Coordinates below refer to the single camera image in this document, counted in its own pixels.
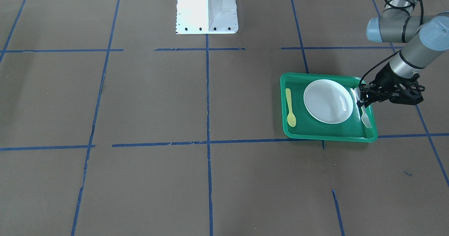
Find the green plastic tray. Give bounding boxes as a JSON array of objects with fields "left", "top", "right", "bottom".
[{"left": 280, "top": 73, "right": 378, "bottom": 143}]

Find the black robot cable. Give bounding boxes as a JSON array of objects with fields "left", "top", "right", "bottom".
[{"left": 358, "top": 0, "right": 427, "bottom": 86}]

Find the white round plate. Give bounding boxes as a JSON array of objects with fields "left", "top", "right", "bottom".
[{"left": 303, "top": 79, "right": 354, "bottom": 124}]

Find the yellow plastic spoon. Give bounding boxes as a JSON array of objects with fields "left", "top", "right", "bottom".
[{"left": 285, "top": 88, "right": 297, "bottom": 127}]

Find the clear plastic fork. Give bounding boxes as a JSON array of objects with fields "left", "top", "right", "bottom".
[{"left": 354, "top": 87, "right": 373, "bottom": 129}]

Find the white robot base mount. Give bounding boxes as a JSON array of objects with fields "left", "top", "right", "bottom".
[{"left": 175, "top": 0, "right": 239, "bottom": 35}]

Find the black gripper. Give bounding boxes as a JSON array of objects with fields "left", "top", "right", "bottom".
[{"left": 356, "top": 62, "right": 425, "bottom": 108}]

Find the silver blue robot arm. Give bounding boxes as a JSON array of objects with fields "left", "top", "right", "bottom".
[{"left": 357, "top": 0, "right": 449, "bottom": 108}]

